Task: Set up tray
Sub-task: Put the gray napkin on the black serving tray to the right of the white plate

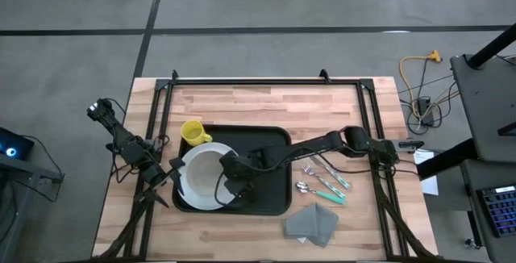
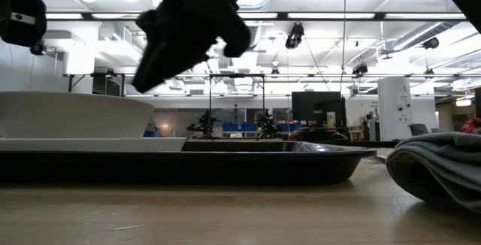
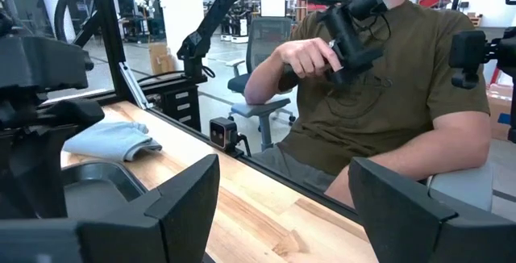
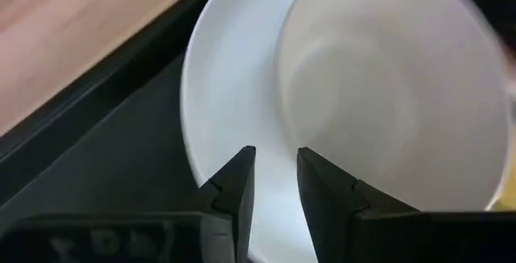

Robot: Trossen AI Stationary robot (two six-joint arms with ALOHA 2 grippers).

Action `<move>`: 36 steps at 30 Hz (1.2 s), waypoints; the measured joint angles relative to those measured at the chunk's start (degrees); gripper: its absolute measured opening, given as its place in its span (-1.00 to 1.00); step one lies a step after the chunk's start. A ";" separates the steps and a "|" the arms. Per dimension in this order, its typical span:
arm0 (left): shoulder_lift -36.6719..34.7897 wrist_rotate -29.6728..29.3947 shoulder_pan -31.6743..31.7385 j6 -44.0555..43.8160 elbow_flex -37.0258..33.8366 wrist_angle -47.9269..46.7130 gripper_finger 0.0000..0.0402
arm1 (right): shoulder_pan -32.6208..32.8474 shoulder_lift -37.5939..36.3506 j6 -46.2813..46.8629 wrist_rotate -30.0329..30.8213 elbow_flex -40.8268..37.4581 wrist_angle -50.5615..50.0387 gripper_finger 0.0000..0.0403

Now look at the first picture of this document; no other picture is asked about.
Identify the black metal rig frame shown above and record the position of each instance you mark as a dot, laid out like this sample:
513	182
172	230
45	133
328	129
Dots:
266	82

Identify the white ceramic bowl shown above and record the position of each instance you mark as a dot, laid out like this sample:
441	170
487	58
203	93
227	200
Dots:
201	174

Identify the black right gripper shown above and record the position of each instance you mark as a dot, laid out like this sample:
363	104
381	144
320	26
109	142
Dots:
238	166

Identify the yellow ceramic mug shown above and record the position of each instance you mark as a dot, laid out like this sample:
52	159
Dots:
192	133

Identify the white ceramic plate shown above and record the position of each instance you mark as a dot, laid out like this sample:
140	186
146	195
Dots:
189	196

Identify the grey cloth napkin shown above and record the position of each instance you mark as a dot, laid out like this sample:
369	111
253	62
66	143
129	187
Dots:
312	222

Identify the black plastic serving tray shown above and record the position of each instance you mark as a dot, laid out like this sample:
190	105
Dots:
270	198

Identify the black side table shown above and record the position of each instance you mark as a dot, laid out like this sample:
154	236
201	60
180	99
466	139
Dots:
488	105

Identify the dark grey desk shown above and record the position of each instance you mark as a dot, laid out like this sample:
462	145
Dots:
471	214

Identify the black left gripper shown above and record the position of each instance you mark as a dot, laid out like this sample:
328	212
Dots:
157	174

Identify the black box with blue light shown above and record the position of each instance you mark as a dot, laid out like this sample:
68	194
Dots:
18	142

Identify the black power adapter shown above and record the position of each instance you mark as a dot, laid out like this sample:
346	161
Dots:
424	107

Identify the black metal pole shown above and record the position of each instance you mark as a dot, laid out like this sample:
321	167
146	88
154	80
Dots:
492	47

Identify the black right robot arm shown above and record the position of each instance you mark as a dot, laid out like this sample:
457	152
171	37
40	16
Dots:
314	146

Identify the black metal beam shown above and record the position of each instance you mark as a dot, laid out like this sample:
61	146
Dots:
447	160

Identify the black metal stand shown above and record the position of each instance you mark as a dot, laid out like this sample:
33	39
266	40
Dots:
36	174

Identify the white paper sheet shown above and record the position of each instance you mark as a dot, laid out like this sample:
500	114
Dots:
429	182

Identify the keyboard with blue backlight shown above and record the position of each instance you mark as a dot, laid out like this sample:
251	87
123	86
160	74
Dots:
500	210

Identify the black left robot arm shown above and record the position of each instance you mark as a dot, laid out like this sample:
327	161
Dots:
121	134

